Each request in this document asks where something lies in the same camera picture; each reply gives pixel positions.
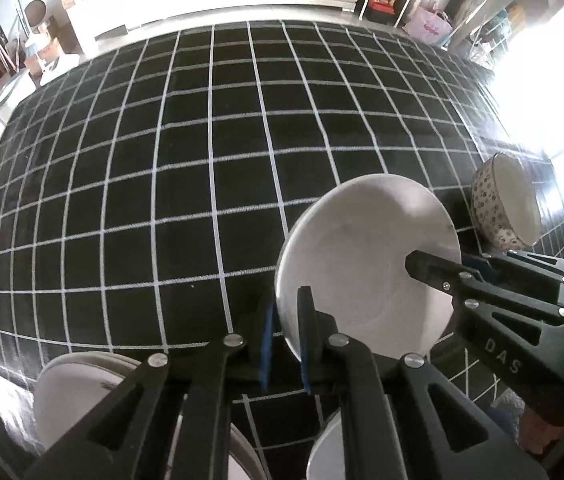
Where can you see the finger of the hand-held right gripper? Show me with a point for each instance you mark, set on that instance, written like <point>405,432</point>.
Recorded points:
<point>436,271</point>
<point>481,266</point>

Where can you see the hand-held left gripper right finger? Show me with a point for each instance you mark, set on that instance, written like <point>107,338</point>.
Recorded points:
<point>308,355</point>

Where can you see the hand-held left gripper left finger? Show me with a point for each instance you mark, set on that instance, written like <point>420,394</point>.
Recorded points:
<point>268,350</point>

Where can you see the patterned floral bowl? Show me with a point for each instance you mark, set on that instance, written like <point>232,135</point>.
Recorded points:
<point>491,210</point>

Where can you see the plain white bowl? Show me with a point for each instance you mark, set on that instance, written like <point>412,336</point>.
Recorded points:
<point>361,260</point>

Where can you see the plain white plate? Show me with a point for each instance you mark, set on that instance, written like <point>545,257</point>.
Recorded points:
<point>72,395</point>

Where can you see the black checkered tablecloth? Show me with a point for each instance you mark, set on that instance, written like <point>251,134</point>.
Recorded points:
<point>162,185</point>

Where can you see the pink bag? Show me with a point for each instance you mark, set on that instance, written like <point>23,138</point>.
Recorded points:
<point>429,25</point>

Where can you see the white television cabinet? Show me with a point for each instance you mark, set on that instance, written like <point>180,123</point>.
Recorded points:
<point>162,5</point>

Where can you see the white mop bucket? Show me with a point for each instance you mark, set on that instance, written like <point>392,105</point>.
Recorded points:
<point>9,91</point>

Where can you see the brown round wall decoration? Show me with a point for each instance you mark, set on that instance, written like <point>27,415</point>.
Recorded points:
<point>37,10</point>

